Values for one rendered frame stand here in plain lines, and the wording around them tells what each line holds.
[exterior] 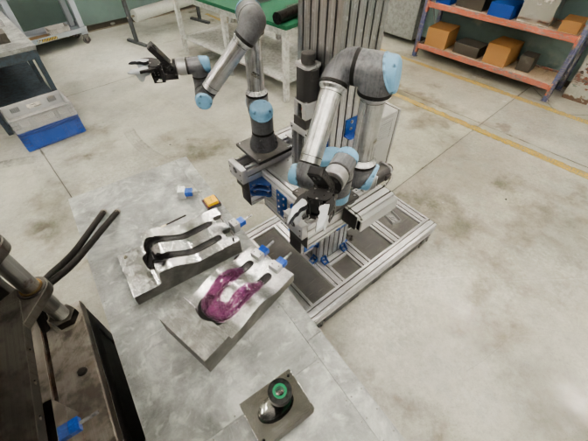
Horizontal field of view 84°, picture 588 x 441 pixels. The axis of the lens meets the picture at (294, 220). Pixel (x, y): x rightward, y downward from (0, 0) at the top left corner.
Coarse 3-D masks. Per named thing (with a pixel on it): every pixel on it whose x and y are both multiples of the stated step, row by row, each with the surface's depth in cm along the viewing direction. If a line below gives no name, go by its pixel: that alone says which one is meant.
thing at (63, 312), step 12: (0, 264) 104; (12, 264) 107; (12, 276) 108; (24, 276) 112; (24, 288) 114; (36, 288) 117; (48, 300) 123; (48, 312) 126; (60, 312) 130; (72, 312) 134; (60, 324) 131; (72, 324) 134
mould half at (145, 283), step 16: (192, 224) 160; (224, 224) 159; (192, 240) 153; (224, 240) 152; (128, 256) 150; (192, 256) 146; (208, 256) 147; (224, 256) 153; (128, 272) 144; (144, 272) 144; (160, 272) 135; (176, 272) 141; (192, 272) 147; (144, 288) 138; (160, 288) 141
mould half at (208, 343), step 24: (240, 264) 147; (264, 264) 147; (264, 288) 138; (168, 312) 126; (192, 312) 126; (240, 312) 128; (192, 336) 119; (216, 336) 119; (240, 336) 128; (216, 360) 121
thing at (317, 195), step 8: (336, 176) 94; (336, 184) 95; (312, 192) 90; (320, 192) 90; (328, 192) 89; (336, 192) 97; (312, 200) 89; (320, 200) 88; (312, 208) 92; (312, 216) 93
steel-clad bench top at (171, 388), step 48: (96, 192) 187; (144, 192) 187; (240, 240) 164; (192, 288) 145; (144, 336) 131; (288, 336) 131; (144, 384) 118; (192, 384) 118; (240, 384) 118; (336, 384) 118; (144, 432) 108; (192, 432) 108; (240, 432) 108; (336, 432) 108; (384, 432) 108
